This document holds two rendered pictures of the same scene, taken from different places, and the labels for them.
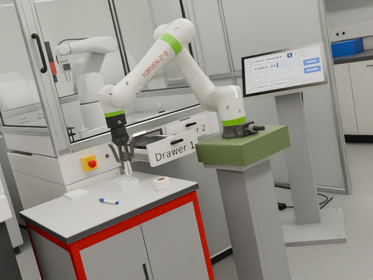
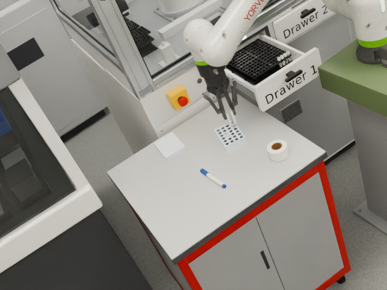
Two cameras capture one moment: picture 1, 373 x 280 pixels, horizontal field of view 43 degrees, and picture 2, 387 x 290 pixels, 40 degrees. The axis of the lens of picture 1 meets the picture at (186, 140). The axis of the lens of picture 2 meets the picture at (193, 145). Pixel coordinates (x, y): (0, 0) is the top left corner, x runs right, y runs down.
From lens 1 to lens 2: 0.92 m
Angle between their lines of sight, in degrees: 31
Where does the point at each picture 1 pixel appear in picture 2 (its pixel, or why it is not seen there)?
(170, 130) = (279, 26)
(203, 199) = (323, 96)
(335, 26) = not seen: outside the picture
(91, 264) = (203, 270)
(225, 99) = (365, 15)
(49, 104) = (117, 38)
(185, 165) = not seen: hidden behind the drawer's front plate
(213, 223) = (334, 119)
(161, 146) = (272, 85)
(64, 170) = (150, 112)
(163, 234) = (283, 217)
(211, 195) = not seen: hidden behind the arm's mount
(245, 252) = (378, 183)
